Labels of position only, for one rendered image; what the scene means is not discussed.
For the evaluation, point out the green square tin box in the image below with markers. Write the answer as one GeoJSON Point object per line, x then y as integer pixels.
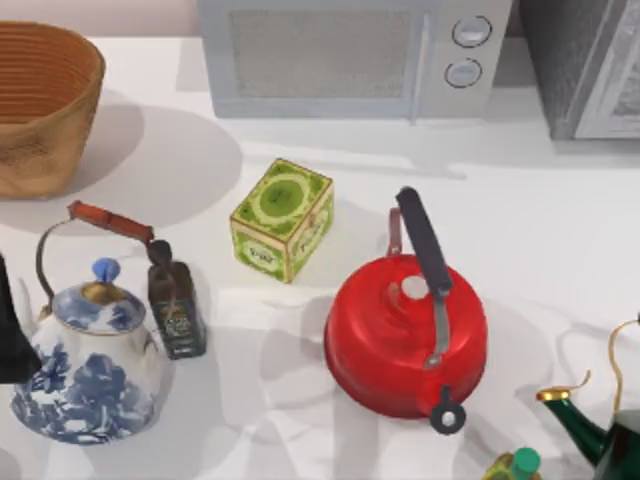
{"type": "Point", "coordinates": [280, 225]}

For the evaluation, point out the red kettle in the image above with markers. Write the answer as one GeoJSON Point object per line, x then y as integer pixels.
{"type": "Point", "coordinates": [400, 340]}

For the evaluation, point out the dark glass bottle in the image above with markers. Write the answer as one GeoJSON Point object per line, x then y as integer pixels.
{"type": "Point", "coordinates": [176, 310]}

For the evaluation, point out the pale microwave oven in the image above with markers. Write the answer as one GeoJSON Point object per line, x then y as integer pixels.
{"type": "Point", "coordinates": [320, 60]}

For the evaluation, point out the round microwave knob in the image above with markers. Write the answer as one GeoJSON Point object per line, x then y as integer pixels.
{"type": "Point", "coordinates": [463, 73]}
{"type": "Point", "coordinates": [471, 30]}

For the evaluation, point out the blue and white teapot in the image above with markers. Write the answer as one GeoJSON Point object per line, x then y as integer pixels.
{"type": "Point", "coordinates": [90, 370]}

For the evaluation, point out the yellow bottle with green cap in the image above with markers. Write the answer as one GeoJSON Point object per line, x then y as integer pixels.
{"type": "Point", "coordinates": [517, 465]}

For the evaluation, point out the woven wooden basket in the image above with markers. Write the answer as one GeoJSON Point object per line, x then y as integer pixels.
{"type": "Point", "coordinates": [35, 107]}

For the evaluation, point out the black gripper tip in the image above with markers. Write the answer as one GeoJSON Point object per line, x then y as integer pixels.
{"type": "Point", "coordinates": [12, 340]}

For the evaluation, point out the dark green kettle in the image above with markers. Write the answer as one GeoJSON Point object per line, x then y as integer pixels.
{"type": "Point", "coordinates": [595, 430]}

